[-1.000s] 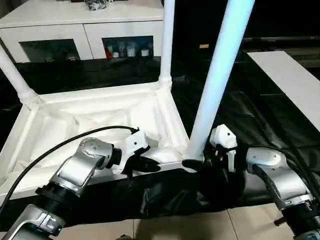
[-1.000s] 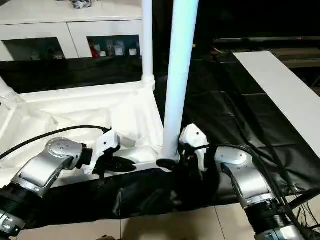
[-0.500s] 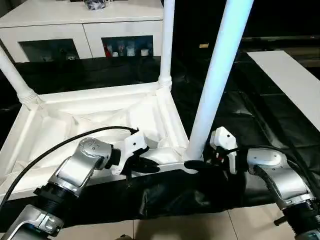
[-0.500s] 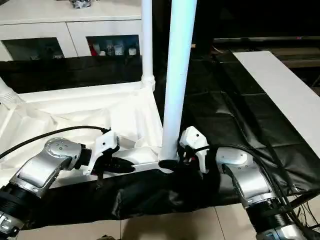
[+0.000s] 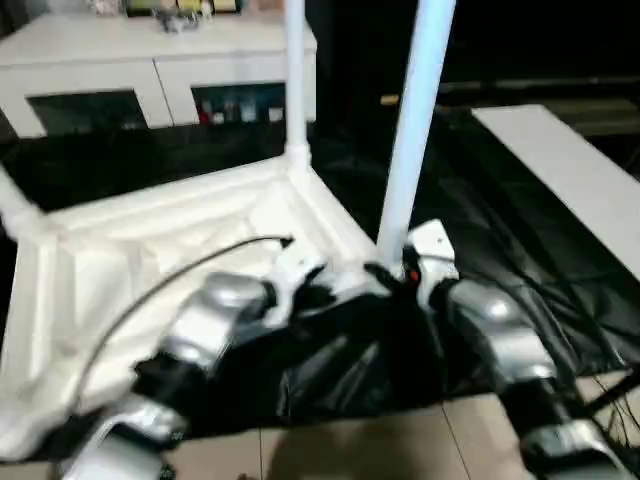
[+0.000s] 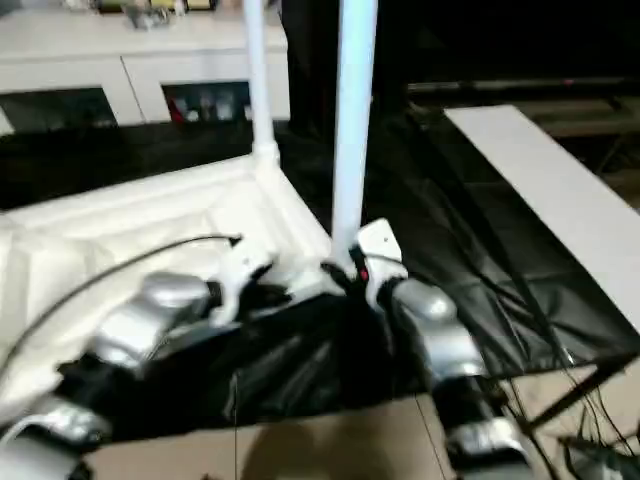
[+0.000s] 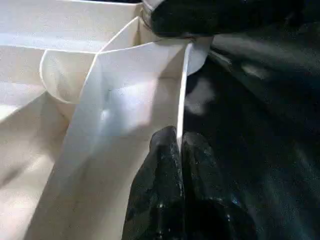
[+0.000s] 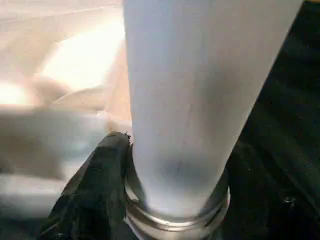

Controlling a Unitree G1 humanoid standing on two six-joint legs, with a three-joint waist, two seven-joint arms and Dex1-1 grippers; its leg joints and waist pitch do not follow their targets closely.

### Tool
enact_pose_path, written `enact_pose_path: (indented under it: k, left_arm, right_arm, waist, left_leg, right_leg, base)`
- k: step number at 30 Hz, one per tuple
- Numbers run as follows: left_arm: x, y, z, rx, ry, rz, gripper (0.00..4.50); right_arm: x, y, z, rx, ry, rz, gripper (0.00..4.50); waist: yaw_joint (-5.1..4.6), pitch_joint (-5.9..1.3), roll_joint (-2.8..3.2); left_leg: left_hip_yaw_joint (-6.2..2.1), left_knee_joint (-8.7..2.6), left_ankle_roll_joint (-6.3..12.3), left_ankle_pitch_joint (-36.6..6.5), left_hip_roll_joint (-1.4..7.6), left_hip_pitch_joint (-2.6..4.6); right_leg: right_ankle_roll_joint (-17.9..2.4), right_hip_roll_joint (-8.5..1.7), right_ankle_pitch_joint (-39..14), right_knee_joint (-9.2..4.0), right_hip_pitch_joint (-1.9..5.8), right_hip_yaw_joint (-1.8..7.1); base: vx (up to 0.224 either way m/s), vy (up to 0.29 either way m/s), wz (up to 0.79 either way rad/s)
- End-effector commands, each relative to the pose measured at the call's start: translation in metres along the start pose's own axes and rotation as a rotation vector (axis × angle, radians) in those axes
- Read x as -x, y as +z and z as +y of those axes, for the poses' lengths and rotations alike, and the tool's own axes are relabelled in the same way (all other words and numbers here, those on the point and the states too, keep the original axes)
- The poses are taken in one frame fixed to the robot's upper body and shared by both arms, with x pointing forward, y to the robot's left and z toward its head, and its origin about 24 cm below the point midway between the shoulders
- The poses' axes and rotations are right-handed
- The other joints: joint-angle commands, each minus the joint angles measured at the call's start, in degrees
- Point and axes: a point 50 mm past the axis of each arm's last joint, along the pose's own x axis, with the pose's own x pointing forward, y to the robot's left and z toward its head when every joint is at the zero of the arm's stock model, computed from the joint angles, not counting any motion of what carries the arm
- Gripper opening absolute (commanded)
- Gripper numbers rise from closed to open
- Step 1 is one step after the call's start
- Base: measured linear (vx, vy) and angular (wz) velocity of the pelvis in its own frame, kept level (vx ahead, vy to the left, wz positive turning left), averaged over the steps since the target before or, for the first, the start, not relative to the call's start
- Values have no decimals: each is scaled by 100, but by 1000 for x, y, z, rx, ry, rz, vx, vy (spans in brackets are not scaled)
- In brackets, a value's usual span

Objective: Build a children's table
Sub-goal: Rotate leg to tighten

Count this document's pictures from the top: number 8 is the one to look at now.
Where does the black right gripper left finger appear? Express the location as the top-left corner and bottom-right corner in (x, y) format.
(39, 131), (136, 240)

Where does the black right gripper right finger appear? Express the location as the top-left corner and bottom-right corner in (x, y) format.
(219, 143), (320, 240)

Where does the white plastic table top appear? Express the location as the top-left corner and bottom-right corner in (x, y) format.
(0, 0), (136, 226)

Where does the white plastic table leg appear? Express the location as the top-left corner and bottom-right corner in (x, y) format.
(122, 0), (305, 240)

